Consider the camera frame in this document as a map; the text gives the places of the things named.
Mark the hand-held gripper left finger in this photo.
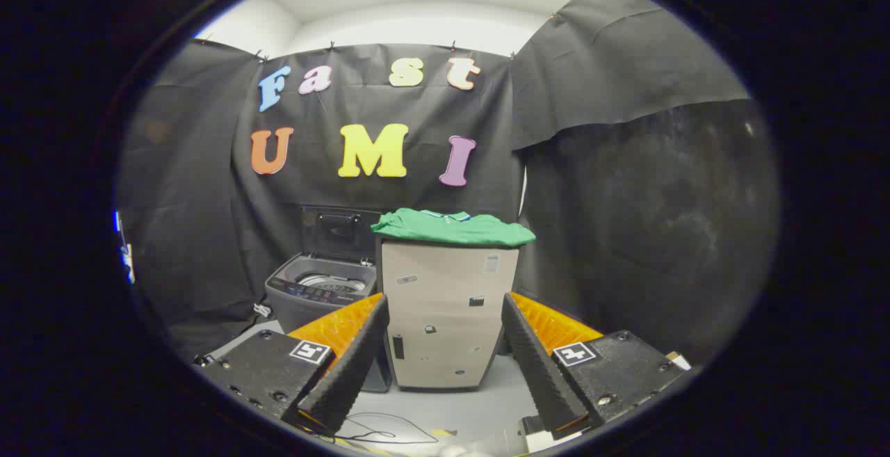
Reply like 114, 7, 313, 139
197, 293, 390, 437

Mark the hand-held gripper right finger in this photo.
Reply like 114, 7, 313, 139
502, 292, 693, 442

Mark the grey washing machine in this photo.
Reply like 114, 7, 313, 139
265, 253, 391, 394

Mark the green polo shirt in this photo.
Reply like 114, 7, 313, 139
371, 208, 537, 248

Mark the beige cabinet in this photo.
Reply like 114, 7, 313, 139
375, 234, 520, 392

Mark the blue and white object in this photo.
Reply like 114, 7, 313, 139
113, 211, 137, 284

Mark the thin black cable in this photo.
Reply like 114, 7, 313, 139
327, 412, 440, 445

